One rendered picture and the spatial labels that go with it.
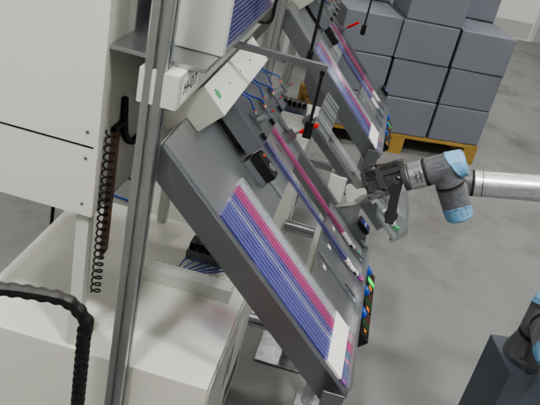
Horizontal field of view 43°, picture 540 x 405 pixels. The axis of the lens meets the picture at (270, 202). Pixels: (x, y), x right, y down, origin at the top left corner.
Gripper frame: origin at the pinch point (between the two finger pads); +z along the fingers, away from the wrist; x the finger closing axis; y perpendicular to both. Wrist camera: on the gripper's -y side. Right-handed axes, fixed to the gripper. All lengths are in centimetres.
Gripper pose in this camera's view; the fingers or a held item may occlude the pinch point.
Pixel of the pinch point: (339, 202)
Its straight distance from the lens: 189.4
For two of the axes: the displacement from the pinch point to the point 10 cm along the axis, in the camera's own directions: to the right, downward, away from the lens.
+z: -9.1, 2.5, 3.3
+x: -2.7, 2.3, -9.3
